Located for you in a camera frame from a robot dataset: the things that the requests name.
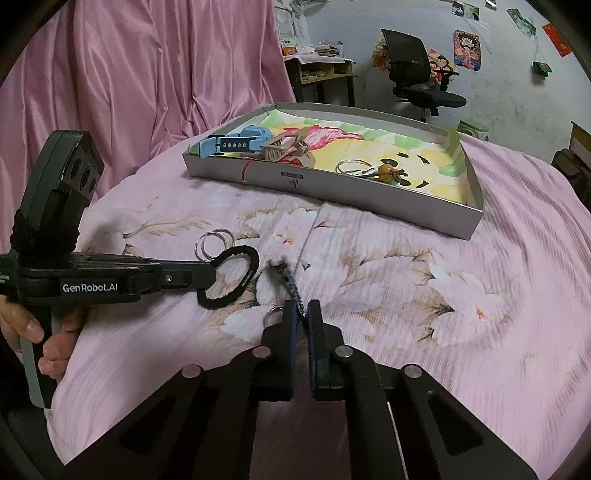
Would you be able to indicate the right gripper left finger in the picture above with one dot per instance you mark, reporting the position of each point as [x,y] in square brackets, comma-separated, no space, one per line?
[278,370]

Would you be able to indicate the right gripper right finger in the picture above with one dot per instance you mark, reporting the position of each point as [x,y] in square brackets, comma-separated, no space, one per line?
[323,338]

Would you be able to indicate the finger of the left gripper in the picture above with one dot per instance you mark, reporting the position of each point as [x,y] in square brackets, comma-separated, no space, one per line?
[160,275]

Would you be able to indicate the black white carabiner keychain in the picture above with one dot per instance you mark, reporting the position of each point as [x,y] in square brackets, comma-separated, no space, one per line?
[281,271]

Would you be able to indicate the left hand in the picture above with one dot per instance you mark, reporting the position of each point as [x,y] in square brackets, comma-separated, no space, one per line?
[18,324]

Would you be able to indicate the silver bangle rings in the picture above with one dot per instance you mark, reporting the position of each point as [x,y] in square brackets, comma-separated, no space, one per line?
[214,244]

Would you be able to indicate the blue hair claw clip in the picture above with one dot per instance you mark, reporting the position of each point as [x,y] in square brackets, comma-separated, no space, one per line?
[248,141]

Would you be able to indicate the beige hair claw clip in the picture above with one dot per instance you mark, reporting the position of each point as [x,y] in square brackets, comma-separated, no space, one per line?
[289,148]

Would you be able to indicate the pink floral bedspread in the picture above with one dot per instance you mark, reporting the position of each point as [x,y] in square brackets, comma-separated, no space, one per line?
[502,320]

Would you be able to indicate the yellow bead keyring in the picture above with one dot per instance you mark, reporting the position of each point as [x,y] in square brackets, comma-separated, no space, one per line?
[387,172]

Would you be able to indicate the pink satin curtain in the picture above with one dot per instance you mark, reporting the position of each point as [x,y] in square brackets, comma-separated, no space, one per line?
[139,76]

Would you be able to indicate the colourful cartoon cloth liner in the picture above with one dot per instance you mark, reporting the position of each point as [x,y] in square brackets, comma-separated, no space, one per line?
[434,159]

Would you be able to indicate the wooden desk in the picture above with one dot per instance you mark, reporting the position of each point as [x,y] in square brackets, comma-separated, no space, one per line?
[319,74]

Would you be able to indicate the green plastic stool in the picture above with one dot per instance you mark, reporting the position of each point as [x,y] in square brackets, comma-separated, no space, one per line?
[474,128]

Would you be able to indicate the black office chair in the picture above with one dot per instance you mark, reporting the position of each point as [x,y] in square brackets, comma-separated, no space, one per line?
[410,71]

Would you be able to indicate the cartoon cushion on chair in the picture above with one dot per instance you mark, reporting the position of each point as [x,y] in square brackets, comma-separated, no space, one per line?
[442,71]

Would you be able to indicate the cardboard box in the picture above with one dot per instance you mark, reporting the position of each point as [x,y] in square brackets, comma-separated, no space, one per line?
[574,163]

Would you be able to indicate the green hanging ornament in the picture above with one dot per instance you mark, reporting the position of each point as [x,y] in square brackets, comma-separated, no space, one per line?
[541,69]

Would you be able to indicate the cartoon wall poster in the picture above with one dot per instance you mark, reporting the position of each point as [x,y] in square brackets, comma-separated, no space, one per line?
[467,50]

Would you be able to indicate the red paper wall decoration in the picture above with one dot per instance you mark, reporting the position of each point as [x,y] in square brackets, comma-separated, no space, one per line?
[557,39]

